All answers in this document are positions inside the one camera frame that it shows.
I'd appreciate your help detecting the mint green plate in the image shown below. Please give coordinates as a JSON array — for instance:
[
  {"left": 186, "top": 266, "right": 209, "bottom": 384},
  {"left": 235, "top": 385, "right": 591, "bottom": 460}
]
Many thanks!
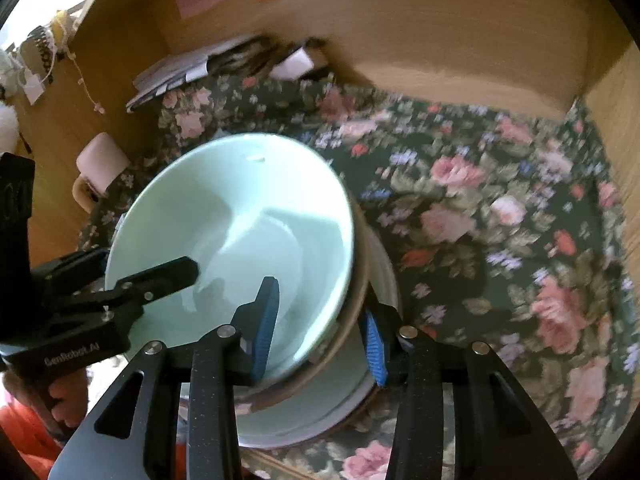
[{"left": 234, "top": 232, "right": 402, "bottom": 450}]

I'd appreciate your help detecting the white paper tag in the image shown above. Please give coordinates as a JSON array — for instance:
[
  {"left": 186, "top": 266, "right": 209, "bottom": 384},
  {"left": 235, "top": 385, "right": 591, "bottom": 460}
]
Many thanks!
[{"left": 19, "top": 67, "right": 47, "bottom": 106}]

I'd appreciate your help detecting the person's left hand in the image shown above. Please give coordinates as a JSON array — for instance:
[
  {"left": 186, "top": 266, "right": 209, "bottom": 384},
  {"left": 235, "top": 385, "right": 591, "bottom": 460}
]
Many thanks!
[{"left": 2, "top": 367, "right": 90, "bottom": 443}]

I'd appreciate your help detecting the stack of white papers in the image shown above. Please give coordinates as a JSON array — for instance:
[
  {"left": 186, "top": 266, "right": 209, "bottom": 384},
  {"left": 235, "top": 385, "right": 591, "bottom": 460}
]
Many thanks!
[{"left": 125, "top": 34, "right": 282, "bottom": 114}]

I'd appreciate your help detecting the person's left forearm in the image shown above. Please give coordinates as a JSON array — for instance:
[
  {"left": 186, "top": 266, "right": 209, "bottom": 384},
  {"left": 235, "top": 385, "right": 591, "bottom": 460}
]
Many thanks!
[{"left": 0, "top": 400, "right": 63, "bottom": 476}]

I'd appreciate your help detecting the white pompom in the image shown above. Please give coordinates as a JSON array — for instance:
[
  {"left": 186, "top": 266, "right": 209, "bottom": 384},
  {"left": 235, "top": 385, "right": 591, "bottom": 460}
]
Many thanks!
[{"left": 0, "top": 102, "right": 21, "bottom": 157}]

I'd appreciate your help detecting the pink mug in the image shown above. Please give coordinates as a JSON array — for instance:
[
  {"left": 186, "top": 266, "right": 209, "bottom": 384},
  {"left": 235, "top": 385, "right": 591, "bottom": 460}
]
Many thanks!
[{"left": 72, "top": 132, "right": 132, "bottom": 214}]

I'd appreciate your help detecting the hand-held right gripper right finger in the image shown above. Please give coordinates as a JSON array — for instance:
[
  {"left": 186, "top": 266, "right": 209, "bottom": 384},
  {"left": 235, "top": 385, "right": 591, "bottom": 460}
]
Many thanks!
[{"left": 357, "top": 302, "right": 581, "bottom": 480}]

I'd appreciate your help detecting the white cord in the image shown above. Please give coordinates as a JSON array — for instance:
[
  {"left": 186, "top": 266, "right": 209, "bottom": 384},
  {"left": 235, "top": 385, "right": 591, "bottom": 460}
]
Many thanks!
[{"left": 64, "top": 44, "right": 107, "bottom": 114}]

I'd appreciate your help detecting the floral tablecloth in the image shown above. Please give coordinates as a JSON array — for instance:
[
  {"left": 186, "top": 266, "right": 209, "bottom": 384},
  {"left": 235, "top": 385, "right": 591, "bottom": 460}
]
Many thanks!
[{"left": 75, "top": 72, "right": 632, "bottom": 480}]

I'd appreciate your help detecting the small white box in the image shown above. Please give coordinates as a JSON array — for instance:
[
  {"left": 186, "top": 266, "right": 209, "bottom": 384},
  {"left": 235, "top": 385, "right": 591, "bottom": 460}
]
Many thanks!
[{"left": 269, "top": 47, "right": 316, "bottom": 81}]

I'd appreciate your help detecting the braided brown headband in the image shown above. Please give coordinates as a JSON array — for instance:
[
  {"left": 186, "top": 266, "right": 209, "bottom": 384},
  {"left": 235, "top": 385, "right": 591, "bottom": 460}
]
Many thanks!
[{"left": 19, "top": 24, "right": 57, "bottom": 82}]

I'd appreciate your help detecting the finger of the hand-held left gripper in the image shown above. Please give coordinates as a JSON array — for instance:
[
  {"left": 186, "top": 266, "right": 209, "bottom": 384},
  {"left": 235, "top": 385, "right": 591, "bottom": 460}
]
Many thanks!
[
  {"left": 102, "top": 256, "right": 200, "bottom": 321},
  {"left": 31, "top": 247, "right": 110, "bottom": 306}
]

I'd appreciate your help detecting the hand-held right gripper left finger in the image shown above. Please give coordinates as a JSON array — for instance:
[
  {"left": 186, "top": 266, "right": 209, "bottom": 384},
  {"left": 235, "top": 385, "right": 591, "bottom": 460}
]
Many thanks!
[{"left": 47, "top": 276, "right": 281, "bottom": 480}]

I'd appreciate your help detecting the mint green bowl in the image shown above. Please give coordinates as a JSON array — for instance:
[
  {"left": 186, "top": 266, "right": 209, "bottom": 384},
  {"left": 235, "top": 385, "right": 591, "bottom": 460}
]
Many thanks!
[{"left": 104, "top": 132, "right": 357, "bottom": 383}]

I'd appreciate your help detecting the yellow headband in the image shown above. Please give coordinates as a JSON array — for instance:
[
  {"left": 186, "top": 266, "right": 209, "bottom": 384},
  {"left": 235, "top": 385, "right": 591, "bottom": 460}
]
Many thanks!
[{"left": 49, "top": 9, "right": 77, "bottom": 42}]

